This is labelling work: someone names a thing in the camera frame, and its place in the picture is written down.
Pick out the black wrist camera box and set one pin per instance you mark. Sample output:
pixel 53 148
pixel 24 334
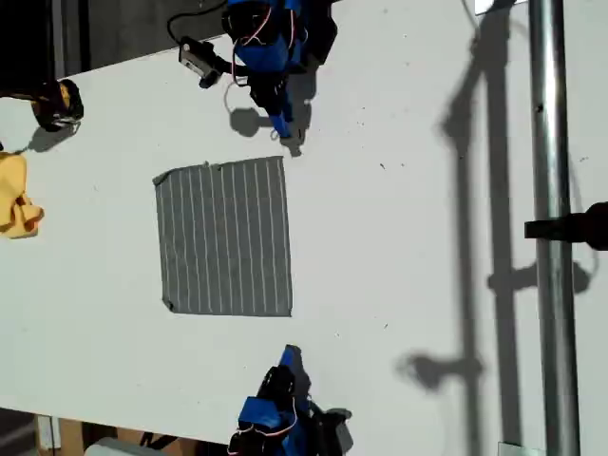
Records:
pixel 339 434
pixel 195 57

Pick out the steel post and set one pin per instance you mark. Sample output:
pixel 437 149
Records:
pixel 551 142

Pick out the grey striped towel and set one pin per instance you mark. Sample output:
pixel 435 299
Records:
pixel 223 237

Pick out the white table leg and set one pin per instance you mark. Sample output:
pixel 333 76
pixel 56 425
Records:
pixel 47 432

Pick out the black clamp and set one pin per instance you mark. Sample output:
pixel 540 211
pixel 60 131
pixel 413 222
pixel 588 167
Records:
pixel 570 228

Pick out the yellow cloth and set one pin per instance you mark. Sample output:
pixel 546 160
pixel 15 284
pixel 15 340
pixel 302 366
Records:
pixel 14 199

